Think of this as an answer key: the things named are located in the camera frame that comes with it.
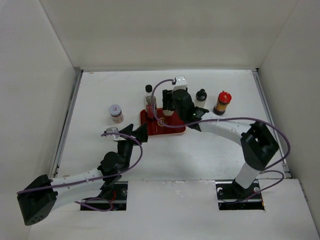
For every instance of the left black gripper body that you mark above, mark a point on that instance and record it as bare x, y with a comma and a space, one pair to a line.
125, 148

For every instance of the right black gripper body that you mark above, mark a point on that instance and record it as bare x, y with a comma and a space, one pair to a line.
181, 115

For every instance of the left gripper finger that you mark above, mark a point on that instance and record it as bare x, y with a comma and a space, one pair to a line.
141, 133
127, 131

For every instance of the salt grinder jar grey lid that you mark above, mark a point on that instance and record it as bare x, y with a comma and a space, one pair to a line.
167, 112

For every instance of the soy sauce bottle black cap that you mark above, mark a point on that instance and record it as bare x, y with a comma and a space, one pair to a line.
150, 103

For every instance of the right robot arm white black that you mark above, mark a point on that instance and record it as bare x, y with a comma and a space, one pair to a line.
256, 141

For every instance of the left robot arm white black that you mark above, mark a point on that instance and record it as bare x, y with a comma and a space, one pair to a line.
44, 195

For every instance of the salt jar black knob lid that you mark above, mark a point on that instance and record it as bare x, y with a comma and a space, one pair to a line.
200, 98

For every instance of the small jar white lid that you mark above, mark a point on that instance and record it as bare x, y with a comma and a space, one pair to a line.
116, 114

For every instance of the sauce bottle red cap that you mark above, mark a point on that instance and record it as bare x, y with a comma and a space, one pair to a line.
223, 100

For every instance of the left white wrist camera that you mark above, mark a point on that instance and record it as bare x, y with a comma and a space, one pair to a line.
113, 132

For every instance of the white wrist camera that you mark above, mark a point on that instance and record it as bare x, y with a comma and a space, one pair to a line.
179, 83
113, 132

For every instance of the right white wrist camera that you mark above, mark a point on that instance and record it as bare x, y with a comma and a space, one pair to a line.
179, 83

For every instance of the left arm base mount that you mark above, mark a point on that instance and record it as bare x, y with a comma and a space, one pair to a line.
114, 199

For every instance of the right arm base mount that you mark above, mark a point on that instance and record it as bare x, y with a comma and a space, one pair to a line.
232, 197

